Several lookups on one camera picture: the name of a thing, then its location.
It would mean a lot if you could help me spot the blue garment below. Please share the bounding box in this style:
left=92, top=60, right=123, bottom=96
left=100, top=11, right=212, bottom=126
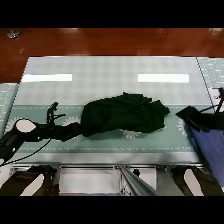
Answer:
left=185, top=125, right=224, bottom=190

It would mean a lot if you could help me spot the black cable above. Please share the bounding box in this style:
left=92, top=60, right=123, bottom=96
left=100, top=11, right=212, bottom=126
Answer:
left=0, top=138, right=54, bottom=168

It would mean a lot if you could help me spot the dark green garment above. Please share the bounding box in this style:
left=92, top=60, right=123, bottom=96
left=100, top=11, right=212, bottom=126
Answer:
left=79, top=92, right=171, bottom=138

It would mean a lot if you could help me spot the silver frame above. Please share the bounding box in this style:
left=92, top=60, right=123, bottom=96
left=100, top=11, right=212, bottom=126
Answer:
left=0, top=162, right=224, bottom=197

